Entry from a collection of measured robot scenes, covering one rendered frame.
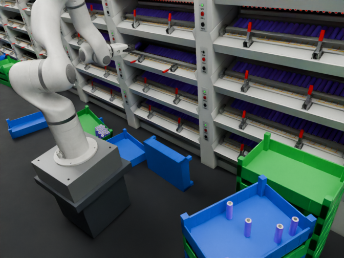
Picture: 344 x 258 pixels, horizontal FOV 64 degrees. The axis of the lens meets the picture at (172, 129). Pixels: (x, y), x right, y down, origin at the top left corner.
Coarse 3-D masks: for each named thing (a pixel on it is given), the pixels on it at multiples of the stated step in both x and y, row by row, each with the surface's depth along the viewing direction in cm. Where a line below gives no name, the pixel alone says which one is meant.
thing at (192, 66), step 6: (138, 54) 168; (144, 54) 163; (150, 54) 161; (150, 60) 160; (162, 60) 155; (168, 60) 151; (174, 60) 149; (180, 66) 146; (186, 66) 144; (192, 66) 141
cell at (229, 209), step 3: (228, 201) 81; (228, 204) 80; (231, 204) 80; (228, 207) 80; (231, 207) 80; (228, 210) 81; (231, 210) 81; (228, 213) 82; (231, 213) 82; (228, 216) 83; (231, 216) 83; (228, 219) 83
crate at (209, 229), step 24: (240, 192) 85; (264, 192) 89; (192, 216) 79; (216, 216) 85; (240, 216) 84; (264, 216) 83; (288, 216) 82; (312, 216) 73; (192, 240) 74; (216, 240) 78; (240, 240) 77; (264, 240) 77; (288, 240) 71
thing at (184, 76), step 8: (136, 40) 176; (168, 48) 163; (128, 56) 172; (128, 64) 174; (136, 64) 167; (144, 64) 161; (152, 64) 158; (160, 64) 155; (168, 64) 153; (152, 72) 161; (160, 72) 155; (168, 72) 149; (176, 72) 146; (184, 72) 144; (192, 72) 142; (184, 80) 144; (192, 80) 139
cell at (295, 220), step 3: (291, 219) 74; (294, 219) 74; (297, 219) 74; (291, 222) 75; (294, 222) 74; (297, 222) 74; (291, 225) 75; (294, 225) 74; (291, 228) 76; (294, 228) 75; (291, 231) 76; (294, 231) 76; (291, 234) 77; (294, 234) 77
